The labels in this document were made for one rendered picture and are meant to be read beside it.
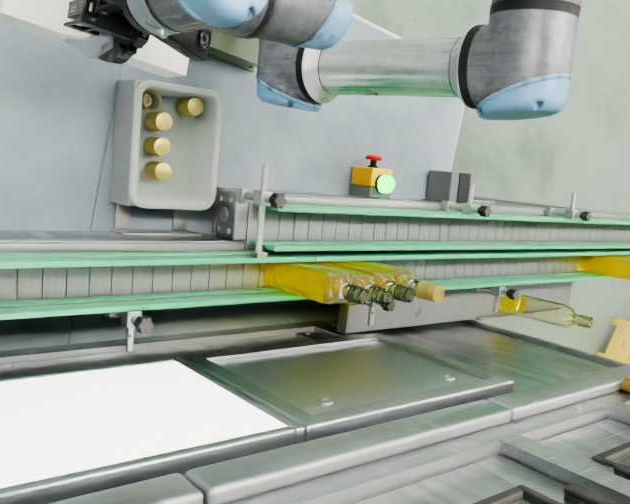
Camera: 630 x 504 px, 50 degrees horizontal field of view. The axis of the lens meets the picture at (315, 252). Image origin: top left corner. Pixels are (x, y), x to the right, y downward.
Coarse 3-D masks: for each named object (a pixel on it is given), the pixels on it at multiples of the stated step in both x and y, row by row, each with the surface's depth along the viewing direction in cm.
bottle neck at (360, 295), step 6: (342, 288) 120; (348, 288) 119; (354, 288) 118; (360, 288) 117; (366, 288) 117; (342, 294) 119; (348, 294) 118; (354, 294) 117; (360, 294) 119; (366, 294) 118; (354, 300) 117; (360, 300) 118; (366, 300) 118
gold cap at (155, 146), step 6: (150, 138) 126; (156, 138) 124; (162, 138) 124; (144, 144) 126; (150, 144) 125; (156, 144) 124; (162, 144) 124; (168, 144) 125; (144, 150) 127; (150, 150) 125; (156, 150) 124; (162, 150) 125; (168, 150) 125
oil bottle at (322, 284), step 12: (264, 264) 135; (276, 264) 132; (288, 264) 129; (300, 264) 128; (312, 264) 130; (264, 276) 135; (276, 276) 132; (288, 276) 129; (300, 276) 126; (312, 276) 123; (324, 276) 121; (336, 276) 120; (348, 276) 122; (288, 288) 129; (300, 288) 126; (312, 288) 123; (324, 288) 121; (336, 288) 120; (324, 300) 121; (336, 300) 120; (348, 300) 123
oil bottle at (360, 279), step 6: (318, 264) 134; (324, 264) 135; (342, 270) 129; (348, 270) 130; (354, 276) 125; (360, 276) 125; (366, 276) 126; (354, 282) 124; (360, 282) 124; (366, 282) 124; (372, 282) 125
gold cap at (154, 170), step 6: (150, 162) 127; (156, 162) 126; (162, 162) 125; (144, 168) 127; (150, 168) 126; (156, 168) 124; (162, 168) 125; (168, 168) 126; (150, 174) 126; (156, 174) 125; (162, 174) 125; (168, 174) 126; (162, 180) 126
